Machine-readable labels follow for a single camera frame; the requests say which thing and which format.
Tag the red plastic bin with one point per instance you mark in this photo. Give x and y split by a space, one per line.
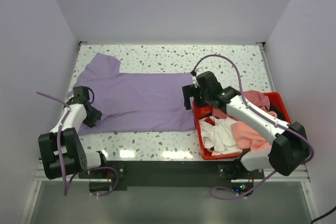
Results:
206 111

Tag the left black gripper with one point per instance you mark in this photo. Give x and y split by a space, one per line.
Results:
96 115

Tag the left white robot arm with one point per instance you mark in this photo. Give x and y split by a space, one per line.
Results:
61 150

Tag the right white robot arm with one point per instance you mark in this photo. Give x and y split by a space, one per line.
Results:
289 145

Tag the dark pink t shirt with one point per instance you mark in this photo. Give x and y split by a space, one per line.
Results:
257 98

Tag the white red t shirt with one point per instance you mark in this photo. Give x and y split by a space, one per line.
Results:
216 135

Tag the light salmon t shirt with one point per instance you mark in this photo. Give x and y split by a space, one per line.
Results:
247 138

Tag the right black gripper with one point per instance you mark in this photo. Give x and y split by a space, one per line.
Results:
189 91

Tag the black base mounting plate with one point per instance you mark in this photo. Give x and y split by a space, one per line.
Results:
171 174

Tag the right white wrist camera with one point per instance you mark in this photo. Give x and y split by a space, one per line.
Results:
195 81

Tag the black t shirt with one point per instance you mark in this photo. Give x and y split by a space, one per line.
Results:
275 112

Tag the purple t shirt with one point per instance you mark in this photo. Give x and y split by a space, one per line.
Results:
135 102

